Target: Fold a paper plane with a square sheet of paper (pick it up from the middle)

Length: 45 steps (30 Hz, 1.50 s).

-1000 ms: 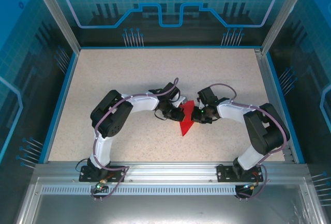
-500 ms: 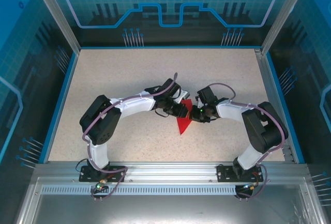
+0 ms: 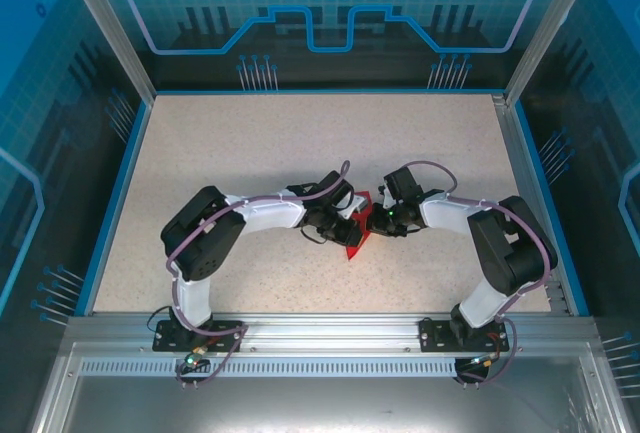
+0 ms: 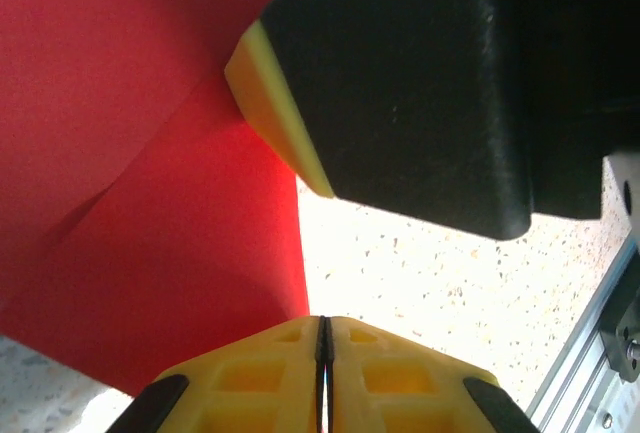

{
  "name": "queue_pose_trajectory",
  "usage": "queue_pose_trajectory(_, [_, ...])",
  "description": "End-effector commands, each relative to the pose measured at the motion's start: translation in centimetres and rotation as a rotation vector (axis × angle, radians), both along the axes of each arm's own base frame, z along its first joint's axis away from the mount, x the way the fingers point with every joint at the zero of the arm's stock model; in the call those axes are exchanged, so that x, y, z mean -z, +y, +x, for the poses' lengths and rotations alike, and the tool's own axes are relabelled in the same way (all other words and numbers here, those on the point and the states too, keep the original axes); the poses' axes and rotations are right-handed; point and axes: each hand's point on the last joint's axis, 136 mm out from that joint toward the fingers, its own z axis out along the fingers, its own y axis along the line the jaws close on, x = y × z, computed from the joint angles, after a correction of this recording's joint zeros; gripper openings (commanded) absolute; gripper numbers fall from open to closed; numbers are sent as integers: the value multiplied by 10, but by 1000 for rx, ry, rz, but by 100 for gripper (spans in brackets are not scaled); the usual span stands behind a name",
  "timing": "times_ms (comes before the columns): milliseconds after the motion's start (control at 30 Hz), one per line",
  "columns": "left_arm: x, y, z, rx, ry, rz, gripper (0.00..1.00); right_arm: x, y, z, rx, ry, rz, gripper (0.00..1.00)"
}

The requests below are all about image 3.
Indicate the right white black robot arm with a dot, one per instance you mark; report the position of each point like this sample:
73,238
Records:
450,213

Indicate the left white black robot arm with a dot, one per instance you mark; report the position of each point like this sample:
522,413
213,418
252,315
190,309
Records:
270,213

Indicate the brushed metal sheet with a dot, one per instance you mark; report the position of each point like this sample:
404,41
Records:
325,408

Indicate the blue table edge strip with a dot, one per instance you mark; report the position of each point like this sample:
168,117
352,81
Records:
118,203
540,178
325,91

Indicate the long aluminium base rail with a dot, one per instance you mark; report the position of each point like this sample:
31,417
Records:
330,330

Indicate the aluminium side rail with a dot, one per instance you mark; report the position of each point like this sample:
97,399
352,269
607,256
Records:
517,153

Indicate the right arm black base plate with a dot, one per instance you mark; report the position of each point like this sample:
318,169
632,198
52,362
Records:
432,335

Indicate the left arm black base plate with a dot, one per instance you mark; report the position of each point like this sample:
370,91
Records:
220,328

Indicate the aluminium corner post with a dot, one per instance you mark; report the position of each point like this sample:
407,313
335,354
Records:
112,28
547,28

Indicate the aluminium frame rail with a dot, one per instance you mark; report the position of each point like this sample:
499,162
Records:
57,393
607,393

